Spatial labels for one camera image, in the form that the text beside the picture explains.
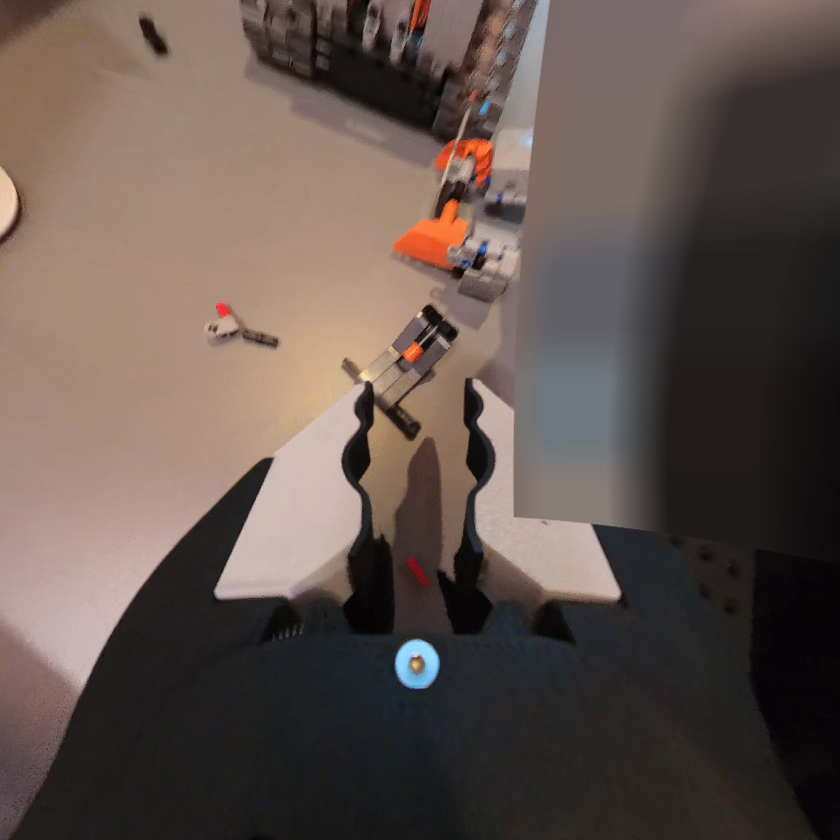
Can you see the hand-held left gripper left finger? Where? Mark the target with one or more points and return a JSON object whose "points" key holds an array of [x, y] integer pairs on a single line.
{"points": [[295, 525]]}

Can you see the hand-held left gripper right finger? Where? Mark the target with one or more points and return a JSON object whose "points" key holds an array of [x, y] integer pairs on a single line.
{"points": [[558, 564]]}

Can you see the grey orange brick assembly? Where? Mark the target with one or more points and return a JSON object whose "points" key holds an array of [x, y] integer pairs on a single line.
{"points": [[407, 358]]}

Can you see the orange grey toy robot arm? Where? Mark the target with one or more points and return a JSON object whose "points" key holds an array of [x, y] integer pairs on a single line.
{"points": [[433, 239]]}

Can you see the small red axle pin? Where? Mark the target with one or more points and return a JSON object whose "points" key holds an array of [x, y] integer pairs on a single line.
{"points": [[417, 571]]}

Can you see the black dimpled mat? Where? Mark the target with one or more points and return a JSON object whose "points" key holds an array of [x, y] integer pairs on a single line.
{"points": [[718, 581]]}

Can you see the long black connector pin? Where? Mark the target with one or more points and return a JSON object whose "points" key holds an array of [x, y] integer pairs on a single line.
{"points": [[260, 338]]}

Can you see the white connector with red axle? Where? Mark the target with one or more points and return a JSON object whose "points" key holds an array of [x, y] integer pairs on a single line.
{"points": [[220, 326]]}

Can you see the white stand base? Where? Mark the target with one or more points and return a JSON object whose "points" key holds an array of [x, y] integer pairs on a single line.
{"points": [[6, 203]]}

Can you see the grey tracked toy robot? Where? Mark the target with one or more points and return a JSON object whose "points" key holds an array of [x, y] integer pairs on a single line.
{"points": [[367, 65]]}

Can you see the short black connector pin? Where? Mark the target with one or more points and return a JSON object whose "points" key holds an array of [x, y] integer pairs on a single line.
{"points": [[153, 35]]}

